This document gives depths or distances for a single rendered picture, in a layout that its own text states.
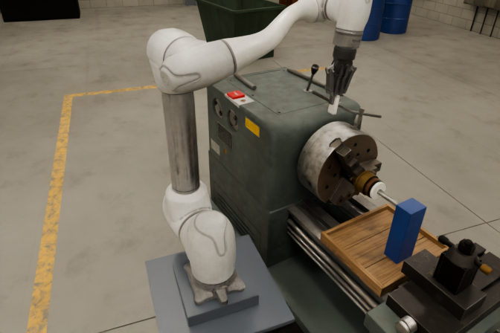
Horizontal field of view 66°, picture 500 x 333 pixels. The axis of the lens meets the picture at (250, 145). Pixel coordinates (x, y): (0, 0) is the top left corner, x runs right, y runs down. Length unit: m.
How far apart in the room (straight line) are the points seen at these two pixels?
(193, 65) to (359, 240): 0.92
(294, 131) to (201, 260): 0.59
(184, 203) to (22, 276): 1.69
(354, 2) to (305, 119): 0.49
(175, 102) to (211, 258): 0.50
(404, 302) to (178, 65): 0.91
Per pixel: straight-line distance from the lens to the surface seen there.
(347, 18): 1.29
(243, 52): 1.06
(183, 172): 1.32
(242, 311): 1.44
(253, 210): 1.76
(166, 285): 1.54
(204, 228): 1.25
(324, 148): 1.44
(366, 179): 1.45
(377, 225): 1.62
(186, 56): 1.01
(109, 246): 2.85
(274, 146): 1.45
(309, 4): 1.36
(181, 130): 1.23
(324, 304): 1.75
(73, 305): 2.59
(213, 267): 1.31
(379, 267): 1.46
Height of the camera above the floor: 1.90
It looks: 30 degrees down
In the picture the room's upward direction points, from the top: 1 degrees clockwise
